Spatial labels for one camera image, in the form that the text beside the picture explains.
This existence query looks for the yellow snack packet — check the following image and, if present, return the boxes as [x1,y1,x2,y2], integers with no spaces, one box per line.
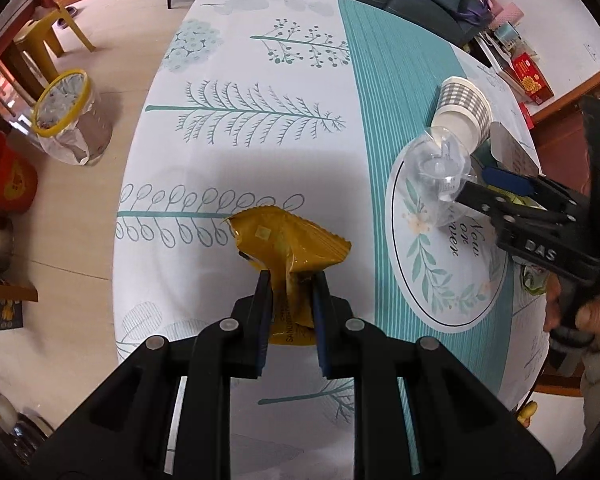
[227,206,352,347]

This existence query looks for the white floral plate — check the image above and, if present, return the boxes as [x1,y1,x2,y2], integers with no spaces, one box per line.
[384,142,508,333]

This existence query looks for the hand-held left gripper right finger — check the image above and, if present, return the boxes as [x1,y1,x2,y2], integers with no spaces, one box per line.
[312,270,573,480]

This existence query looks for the yellow plastic stool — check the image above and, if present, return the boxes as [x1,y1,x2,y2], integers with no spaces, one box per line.
[12,7,97,76]

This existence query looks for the checkered paper cup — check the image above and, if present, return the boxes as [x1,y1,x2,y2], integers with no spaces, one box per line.
[430,76,493,153]

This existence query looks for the large red gift box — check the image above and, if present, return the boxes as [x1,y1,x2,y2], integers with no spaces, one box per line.
[511,52,555,106]

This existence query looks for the yellow rim waste bin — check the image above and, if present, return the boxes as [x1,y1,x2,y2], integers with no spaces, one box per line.
[32,69,113,167]

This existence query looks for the green snack packet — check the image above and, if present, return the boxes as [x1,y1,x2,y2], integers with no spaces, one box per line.
[522,265,548,293]

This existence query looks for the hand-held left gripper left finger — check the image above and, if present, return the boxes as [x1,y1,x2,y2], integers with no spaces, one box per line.
[27,270,273,480]

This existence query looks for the silver cardboard box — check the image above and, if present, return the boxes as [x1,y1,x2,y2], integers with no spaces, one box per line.
[489,122,542,181]

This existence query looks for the clear plastic cup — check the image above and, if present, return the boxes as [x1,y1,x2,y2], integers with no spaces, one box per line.
[409,127,478,216]

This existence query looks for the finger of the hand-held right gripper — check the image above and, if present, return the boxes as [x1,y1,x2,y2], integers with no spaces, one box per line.
[455,182,568,228]
[481,166,589,212]

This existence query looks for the red gift bag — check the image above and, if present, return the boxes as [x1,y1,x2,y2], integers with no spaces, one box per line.
[0,132,38,211]

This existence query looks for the tree print tablecloth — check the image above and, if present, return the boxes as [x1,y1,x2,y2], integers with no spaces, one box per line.
[112,0,551,480]

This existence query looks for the white low cabinet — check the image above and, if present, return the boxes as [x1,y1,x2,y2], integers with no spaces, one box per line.
[472,30,526,91]

